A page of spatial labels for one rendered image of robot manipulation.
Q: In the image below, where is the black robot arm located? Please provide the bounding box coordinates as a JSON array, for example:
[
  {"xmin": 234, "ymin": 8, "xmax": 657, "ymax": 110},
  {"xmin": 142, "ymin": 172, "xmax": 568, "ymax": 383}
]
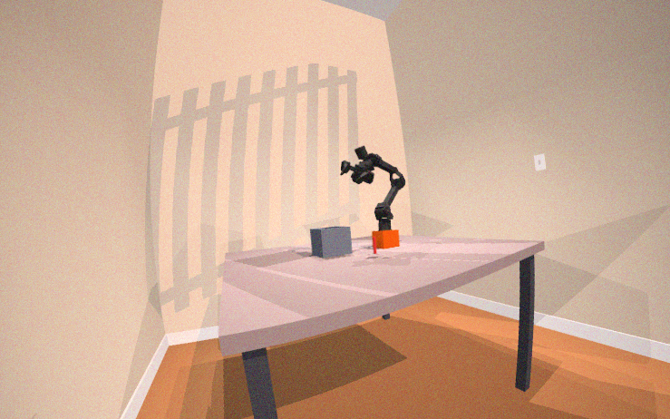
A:
[{"xmin": 354, "ymin": 146, "xmax": 405, "ymax": 231}]

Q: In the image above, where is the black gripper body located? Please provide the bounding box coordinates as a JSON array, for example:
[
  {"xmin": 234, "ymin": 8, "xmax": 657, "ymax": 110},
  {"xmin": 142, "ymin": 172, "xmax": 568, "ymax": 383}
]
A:
[{"xmin": 341, "ymin": 161, "xmax": 374, "ymax": 184}]

